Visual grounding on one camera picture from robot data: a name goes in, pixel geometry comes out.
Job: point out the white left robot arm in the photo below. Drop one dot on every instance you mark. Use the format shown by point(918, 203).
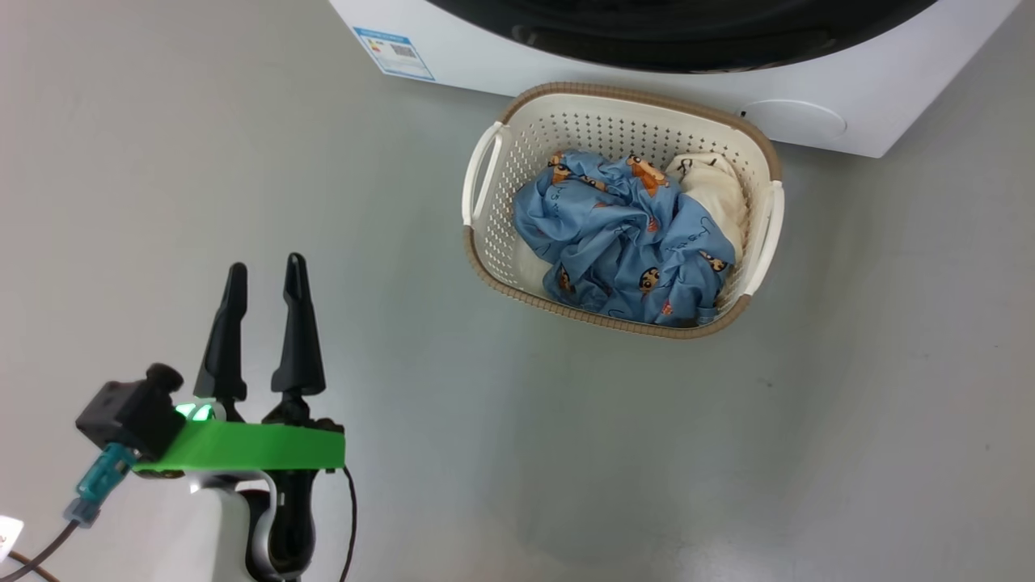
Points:
point(210, 533)

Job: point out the blue energy label sticker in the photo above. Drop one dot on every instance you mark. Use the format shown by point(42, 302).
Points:
point(394, 52)

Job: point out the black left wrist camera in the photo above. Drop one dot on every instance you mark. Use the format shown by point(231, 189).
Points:
point(129, 416)

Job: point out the black round washer door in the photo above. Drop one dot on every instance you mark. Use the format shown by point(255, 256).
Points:
point(687, 24)

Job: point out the small white tag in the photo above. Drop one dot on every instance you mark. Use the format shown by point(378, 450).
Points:
point(8, 537)

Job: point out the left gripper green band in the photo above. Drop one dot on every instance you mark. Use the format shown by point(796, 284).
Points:
point(242, 446)

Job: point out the teal left camera connector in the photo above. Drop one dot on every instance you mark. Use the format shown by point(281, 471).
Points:
point(101, 481)

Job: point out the blue cartoon print garment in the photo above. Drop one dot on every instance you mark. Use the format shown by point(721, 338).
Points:
point(623, 234)

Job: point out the round white filter cover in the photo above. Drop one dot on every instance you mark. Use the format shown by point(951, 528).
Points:
point(796, 120)

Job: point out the white front-load washing machine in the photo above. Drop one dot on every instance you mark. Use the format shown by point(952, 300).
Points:
point(889, 81)

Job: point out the cream perforated laundry basket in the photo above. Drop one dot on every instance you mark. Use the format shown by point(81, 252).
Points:
point(614, 121)

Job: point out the cream white garment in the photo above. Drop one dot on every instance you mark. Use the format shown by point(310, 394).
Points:
point(716, 190)

